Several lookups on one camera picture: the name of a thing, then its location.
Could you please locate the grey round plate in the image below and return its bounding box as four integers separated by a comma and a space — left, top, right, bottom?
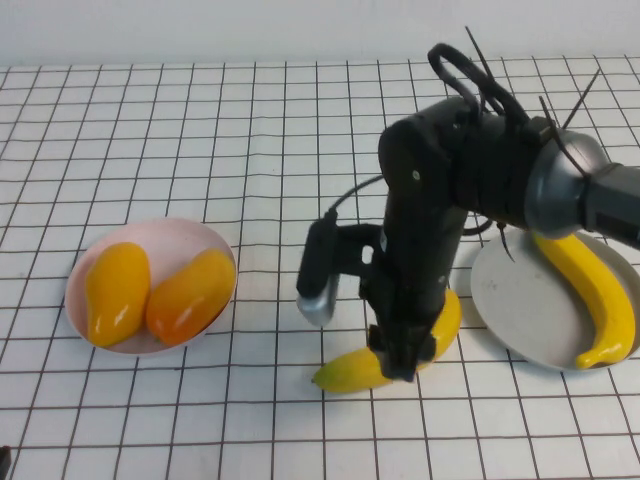
469, 227, 640, 372

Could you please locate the white grid tablecloth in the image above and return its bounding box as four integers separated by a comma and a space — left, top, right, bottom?
0, 54, 640, 480

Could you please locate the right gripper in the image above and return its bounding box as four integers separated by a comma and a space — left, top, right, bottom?
359, 199, 466, 384

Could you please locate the large banana with green tip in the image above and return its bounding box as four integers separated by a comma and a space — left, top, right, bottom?
311, 289, 463, 392

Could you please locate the black camera cable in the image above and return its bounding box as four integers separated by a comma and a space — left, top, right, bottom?
325, 174, 386, 224

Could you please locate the orange mango with red tip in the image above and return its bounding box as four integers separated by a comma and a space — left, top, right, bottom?
144, 248, 236, 347

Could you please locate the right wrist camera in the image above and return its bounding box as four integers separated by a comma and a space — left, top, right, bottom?
295, 212, 386, 329

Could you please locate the slim yellow banana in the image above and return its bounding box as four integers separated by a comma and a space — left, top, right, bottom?
532, 232, 637, 371

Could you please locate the pink round plate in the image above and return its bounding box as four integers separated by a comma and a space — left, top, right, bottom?
64, 216, 238, 356

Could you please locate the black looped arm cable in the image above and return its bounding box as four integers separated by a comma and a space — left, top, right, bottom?
428, 43, 531, 126

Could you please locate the black zip tie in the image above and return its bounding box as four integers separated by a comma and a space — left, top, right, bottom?
497, 222, 516, 265
537, 95, 594, 179
564, 68, 602, 129
464, 25, 506, 114

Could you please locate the yellow mango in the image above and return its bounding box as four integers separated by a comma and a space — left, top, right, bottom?
84, 241, 152, 349

